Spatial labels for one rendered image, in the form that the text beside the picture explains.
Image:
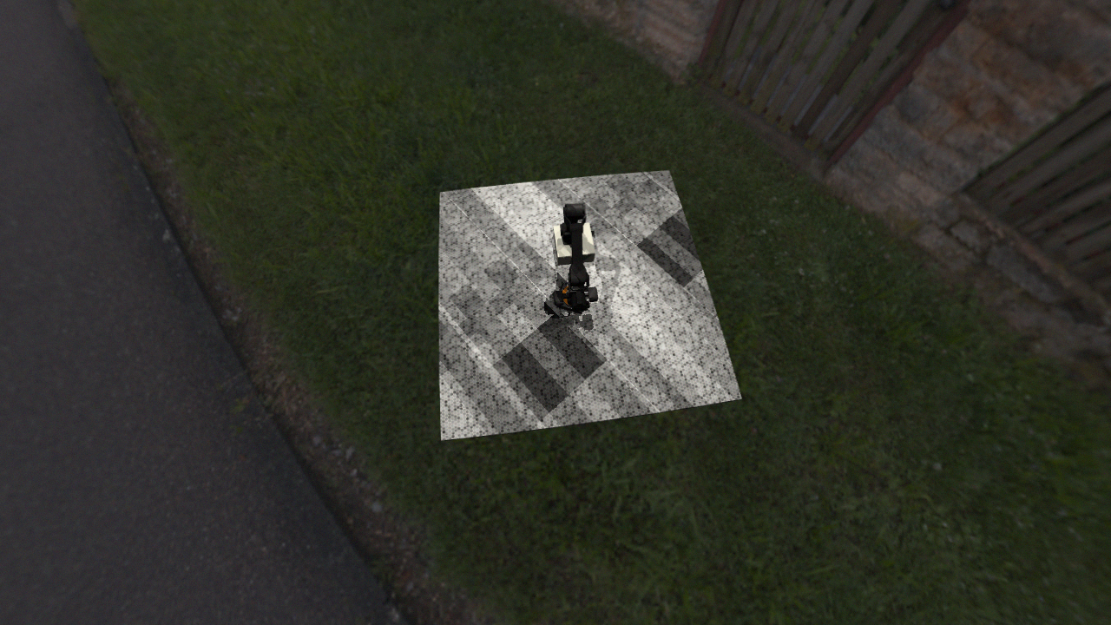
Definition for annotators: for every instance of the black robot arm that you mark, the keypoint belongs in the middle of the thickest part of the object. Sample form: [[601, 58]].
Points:
[[571, 232]]

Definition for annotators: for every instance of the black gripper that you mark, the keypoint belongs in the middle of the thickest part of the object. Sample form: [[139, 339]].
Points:
[[559, 296]]

